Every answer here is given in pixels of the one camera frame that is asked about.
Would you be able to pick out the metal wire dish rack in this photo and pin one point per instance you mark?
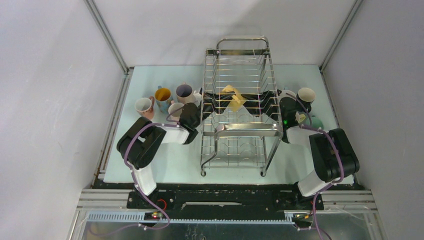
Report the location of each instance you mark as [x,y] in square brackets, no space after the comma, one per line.
[239,139]

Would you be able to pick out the light blue faceted mug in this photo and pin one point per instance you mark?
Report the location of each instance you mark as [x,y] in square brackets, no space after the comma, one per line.
[285,93]

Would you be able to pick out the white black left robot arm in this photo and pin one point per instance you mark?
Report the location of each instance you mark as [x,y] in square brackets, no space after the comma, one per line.
[139,145]

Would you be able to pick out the aluminium frame post right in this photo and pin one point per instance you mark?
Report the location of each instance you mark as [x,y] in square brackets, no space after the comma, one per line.
[340,34]

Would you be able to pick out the pink faceted mug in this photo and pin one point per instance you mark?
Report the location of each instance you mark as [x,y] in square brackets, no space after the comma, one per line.
[175,111]

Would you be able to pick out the blue butterfly mug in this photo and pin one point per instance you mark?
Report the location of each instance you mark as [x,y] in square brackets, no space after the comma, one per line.
[163,98]

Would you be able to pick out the iridescent pale pink mug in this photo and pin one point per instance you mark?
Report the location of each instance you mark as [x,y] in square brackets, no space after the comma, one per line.
[185,94]

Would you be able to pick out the pale yellow faceted mug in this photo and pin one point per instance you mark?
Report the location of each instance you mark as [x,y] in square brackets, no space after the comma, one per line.
[300,117]

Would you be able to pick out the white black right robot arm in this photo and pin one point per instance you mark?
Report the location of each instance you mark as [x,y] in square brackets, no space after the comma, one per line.
[331,151]

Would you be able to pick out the salmon dotted mug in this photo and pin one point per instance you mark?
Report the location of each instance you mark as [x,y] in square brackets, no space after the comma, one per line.
[145,107]

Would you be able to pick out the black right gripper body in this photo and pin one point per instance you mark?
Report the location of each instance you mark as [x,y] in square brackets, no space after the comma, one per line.
[271,111]

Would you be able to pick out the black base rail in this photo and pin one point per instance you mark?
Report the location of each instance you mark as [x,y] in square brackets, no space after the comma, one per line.
[233,202]

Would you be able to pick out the black mug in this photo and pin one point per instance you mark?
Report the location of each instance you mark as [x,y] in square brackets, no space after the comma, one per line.
[306,96]

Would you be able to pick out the cream seahorse pattern mug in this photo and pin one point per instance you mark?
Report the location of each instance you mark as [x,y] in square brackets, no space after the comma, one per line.
[198,96]

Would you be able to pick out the orange yellow mug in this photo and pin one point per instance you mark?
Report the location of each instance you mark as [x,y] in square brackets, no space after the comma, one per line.
[236,100]

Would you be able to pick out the aluminium frame post left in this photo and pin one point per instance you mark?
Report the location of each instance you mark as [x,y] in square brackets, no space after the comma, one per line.
[107,35]

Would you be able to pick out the green mug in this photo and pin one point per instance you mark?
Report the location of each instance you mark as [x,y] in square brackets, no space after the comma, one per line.
[314,122]

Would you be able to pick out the aluminium frame post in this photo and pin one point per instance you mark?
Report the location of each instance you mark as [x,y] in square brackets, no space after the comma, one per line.
[340,34]
[107,35]

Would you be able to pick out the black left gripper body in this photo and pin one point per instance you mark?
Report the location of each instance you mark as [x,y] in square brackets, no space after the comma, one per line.
[208,107]

